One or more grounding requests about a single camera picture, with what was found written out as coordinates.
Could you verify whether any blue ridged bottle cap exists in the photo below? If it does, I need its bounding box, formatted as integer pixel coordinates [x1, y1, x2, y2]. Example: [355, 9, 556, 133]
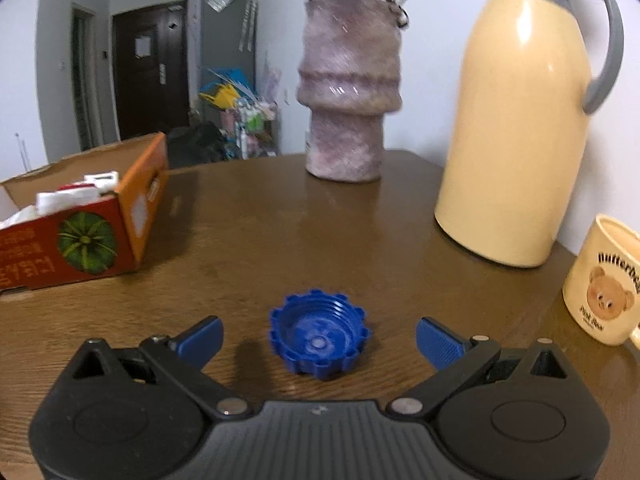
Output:
[269, 289, 371, 380]

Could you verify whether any red white lint brush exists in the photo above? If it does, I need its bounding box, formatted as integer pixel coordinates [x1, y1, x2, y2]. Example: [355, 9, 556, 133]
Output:
[35, 170, 119, 217]

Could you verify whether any cream bear mug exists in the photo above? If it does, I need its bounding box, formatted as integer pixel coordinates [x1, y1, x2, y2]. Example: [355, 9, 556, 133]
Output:
[562, 214, 640, 347]

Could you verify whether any red cardboard pumpkin box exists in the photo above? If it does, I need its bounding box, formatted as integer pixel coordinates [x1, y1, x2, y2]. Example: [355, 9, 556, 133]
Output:
[1, 132, 168, 289]

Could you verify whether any black bag on floor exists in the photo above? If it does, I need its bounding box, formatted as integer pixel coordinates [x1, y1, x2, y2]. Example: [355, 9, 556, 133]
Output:
[166, 122, 228, 169]

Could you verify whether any metal trolley with bottles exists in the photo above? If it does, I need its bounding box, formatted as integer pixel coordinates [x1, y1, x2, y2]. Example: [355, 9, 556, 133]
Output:
[232, 99, 279, 160]

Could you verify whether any yellow bag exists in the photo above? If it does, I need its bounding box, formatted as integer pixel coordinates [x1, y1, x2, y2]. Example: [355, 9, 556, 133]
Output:
[200, 84, 241, 110]

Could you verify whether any pink textured vase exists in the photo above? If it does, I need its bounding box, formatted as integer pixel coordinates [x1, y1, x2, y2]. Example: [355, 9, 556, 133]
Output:
[296, 0, 407, 183]

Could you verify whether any dark brown entrance door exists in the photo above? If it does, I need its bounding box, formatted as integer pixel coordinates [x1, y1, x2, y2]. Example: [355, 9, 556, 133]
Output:
[112, 0, 190, 140]

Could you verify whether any cream thermos jug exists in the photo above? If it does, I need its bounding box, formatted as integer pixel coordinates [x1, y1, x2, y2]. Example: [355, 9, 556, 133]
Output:
[435, 0, 624, 268]

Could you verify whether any grey refrigerator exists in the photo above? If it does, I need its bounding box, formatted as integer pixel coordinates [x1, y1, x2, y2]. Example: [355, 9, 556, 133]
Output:
[198, 0, 257, 96]

